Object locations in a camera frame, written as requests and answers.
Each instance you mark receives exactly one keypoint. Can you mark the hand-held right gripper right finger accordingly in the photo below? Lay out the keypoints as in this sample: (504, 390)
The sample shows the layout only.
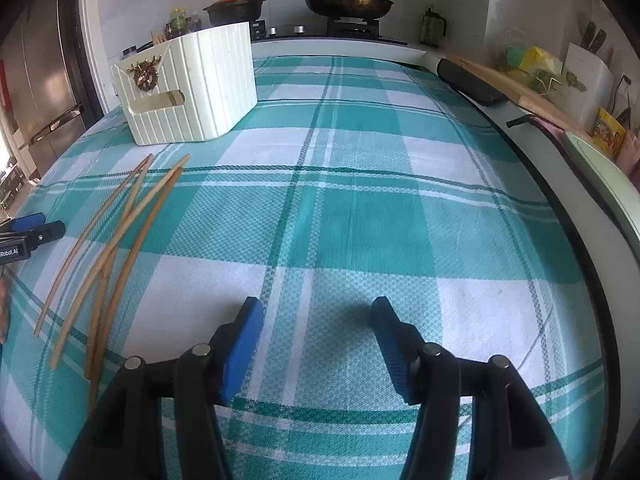
(395, 350)

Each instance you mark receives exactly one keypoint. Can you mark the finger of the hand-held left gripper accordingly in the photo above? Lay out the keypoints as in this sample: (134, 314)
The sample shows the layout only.
(47, 234)
(30, 221)

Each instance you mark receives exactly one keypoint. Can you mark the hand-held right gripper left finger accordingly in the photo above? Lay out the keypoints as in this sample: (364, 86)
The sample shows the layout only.
(242, 350)

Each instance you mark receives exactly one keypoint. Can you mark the cream ribbed storage box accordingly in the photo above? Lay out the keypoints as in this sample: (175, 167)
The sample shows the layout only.
(200, 90)

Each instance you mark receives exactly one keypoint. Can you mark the person's left hand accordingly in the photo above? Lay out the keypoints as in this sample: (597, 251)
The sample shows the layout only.
(2, 310)

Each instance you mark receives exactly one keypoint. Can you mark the grey steel refrigerator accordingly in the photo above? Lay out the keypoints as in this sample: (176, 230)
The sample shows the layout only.
(45, 85)

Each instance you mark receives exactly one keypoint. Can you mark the teal checked tablecloth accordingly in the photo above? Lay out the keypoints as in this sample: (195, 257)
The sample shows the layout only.
(350, 200)

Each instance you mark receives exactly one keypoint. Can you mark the dark sauce bottle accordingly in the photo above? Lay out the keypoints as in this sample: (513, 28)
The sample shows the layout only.
(176, 25)
(194, 23)

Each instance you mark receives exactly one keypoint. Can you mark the green cutting board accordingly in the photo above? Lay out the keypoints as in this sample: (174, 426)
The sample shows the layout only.
(600, 175)

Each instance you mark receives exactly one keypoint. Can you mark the pink board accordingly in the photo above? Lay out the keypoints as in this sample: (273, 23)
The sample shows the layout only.
(552, 130)

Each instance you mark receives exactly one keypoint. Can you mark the wooden cutting board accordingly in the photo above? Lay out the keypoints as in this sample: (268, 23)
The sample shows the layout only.
(525, 100)

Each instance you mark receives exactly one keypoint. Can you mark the black pot with red lid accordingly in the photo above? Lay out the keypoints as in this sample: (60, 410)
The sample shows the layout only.
(235, 9)

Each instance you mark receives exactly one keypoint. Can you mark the yellow snack packet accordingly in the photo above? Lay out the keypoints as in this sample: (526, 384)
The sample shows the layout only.
(610, 132)

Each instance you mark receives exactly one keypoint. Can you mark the yellow green dish cloth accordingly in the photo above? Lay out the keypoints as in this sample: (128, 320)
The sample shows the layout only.
(535, 62)

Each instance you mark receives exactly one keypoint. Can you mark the glass kettle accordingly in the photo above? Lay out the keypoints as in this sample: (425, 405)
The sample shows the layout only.
(432, 30)

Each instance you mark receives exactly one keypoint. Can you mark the black gas stove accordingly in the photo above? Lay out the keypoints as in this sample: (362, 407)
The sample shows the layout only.
(320, 30)

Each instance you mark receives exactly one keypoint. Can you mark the white knife block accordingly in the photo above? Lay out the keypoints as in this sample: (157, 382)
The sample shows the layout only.
(585, 80)

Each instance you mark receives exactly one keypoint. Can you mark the wall socket with plug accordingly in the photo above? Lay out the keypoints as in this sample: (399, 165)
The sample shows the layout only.
(625, 90)

